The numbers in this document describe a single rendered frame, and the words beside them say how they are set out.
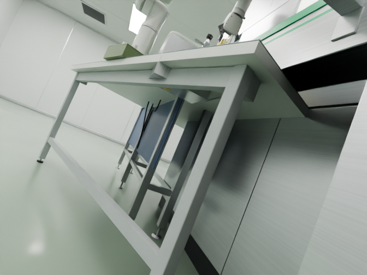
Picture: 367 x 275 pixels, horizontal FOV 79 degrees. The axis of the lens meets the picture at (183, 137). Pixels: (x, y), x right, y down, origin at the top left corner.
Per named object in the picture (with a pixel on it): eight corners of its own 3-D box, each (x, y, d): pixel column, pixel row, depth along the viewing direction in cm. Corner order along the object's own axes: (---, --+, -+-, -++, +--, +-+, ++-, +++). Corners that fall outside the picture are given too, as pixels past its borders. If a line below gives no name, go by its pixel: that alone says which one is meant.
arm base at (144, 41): (128, 47, 104) (141, 17, 104) (116, 47, 113) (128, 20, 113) (152, 65, 115) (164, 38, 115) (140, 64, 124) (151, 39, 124)
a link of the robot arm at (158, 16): (160, 34, 113) (173, 5, 113) (136, 19, 108) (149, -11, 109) (157, 39, 122) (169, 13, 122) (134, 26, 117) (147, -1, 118)
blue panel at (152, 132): (184, 180, 112) (215, 103, 115) (153, 168, 107) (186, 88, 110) (142, 148, 263) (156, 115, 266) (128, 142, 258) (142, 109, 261)
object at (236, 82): (131, 353, 49) (247, 63, 54) (35, 160, 161) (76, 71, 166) (161, 341, 55) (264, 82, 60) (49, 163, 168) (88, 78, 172)
